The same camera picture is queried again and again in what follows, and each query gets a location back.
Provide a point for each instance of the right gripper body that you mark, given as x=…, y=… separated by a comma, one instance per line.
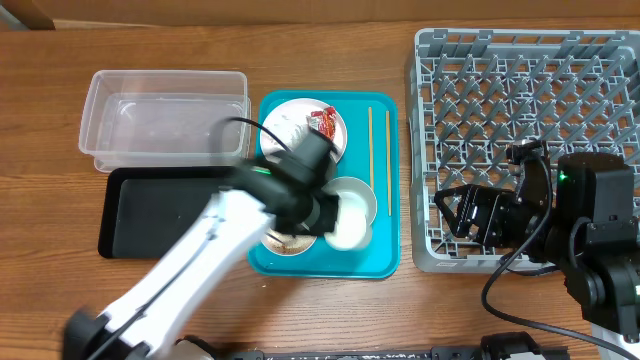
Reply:
x=504, y=222

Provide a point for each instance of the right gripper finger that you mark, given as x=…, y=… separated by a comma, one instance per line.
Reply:
x=470, y=190
x=453, y=221

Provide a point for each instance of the red snack wrapper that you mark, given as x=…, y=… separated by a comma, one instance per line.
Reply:
x=323, y=121

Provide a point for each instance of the white cup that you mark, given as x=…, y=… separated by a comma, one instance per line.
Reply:
x=352, y=228

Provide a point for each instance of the pink bowl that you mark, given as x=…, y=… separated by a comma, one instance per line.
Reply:
x=287, y=245

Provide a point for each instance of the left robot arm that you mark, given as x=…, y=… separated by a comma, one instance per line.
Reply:
x=283, y=192

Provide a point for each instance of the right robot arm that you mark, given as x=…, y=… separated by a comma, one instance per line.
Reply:
x=579, y=220

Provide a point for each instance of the grey dishwasher rack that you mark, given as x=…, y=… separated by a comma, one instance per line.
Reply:
x=472, y=92

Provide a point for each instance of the grey bowl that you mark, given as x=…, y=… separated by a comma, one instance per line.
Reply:
x=355, y=194

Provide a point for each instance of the teal serving tray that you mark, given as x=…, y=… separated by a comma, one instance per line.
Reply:
x=382, y=256

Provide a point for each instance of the left wooden chopstick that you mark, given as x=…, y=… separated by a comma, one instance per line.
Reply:
x=371, y=149

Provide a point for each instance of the wooden chopstick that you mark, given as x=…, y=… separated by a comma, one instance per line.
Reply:
x=388, y=162
x=371, y=149

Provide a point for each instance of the right wooden chopstick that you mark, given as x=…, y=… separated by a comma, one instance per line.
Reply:
x=388, y=162

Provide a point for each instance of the black plastic tray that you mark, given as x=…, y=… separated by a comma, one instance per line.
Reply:
x=147, y=209

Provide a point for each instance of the clear plastic bin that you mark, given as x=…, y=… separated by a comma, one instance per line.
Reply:
x=165, y=118

